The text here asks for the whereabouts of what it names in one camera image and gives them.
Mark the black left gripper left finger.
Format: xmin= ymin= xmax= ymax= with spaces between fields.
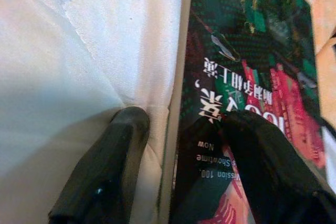
xmin=49 ymin=106 xmax=151 ymax=224

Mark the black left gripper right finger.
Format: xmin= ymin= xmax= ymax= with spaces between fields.
xmin=222 ymin=110 xmax=336 ymax=224

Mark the green and red book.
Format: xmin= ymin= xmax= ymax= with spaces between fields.
xmin=157 ymin=0 xmax=328 ymax=224

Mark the white quilted mattress pad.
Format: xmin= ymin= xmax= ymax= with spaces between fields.
xmin=0 ymin=0 xmax=184 ymax=224

